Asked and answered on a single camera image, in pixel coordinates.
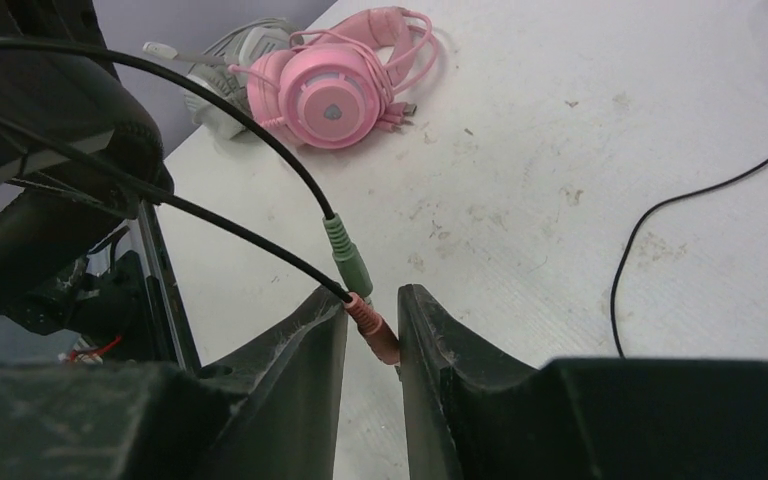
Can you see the white grey gaming headset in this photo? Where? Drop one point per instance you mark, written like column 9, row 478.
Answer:
column 243, row 46

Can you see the aluminium frame rail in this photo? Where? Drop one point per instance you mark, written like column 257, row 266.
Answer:
column 130, row 307

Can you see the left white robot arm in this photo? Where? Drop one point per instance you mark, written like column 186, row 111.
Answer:
column 42, row 232

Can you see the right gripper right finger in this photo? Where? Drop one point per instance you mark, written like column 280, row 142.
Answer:
column 474, row 412

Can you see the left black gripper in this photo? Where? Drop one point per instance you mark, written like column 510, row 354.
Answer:
column 54, row 92

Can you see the pink headset with cable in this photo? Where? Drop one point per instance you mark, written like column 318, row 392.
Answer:
column 333, row 90

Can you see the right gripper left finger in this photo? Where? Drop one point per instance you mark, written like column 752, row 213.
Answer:
column 268, row 410

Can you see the small black on-ear headphones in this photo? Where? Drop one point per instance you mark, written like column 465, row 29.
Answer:
column 613, row 290

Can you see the black headset with microphone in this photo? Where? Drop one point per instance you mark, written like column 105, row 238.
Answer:
column 371, row 325

